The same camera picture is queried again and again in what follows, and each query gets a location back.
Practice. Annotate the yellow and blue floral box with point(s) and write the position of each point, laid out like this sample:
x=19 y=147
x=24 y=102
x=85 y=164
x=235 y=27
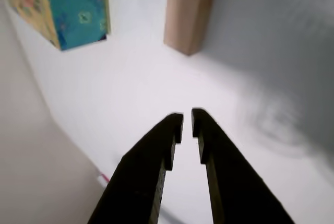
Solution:
x=78 y=12

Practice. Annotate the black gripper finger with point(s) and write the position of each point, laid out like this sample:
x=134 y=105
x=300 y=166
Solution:
x=235 y=182
x=141 y=177

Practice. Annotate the wooden Jenga block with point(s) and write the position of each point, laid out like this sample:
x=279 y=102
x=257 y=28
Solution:
x=188 y=12

